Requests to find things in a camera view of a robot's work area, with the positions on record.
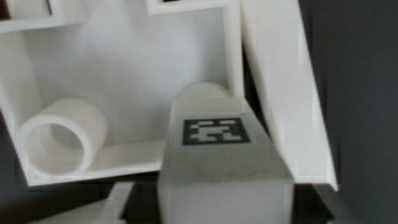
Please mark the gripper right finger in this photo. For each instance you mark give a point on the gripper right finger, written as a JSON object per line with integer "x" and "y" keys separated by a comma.
{"x": 341, "y": 216}

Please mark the white chair seat part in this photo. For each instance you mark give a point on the white chair seat part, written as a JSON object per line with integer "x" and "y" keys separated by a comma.
{"x": 100, "y": 57}

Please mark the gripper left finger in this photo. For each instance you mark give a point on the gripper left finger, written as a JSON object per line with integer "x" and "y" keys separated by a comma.
{"x": 100, "y": 212}

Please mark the white right fence bar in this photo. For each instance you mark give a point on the white right fence bar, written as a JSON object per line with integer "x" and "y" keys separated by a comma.
{"x": 279, "y": 61}

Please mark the white chair leg with tag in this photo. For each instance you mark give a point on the white chair leg with tag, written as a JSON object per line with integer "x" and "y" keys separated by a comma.
{"x": 224, "y": 183}

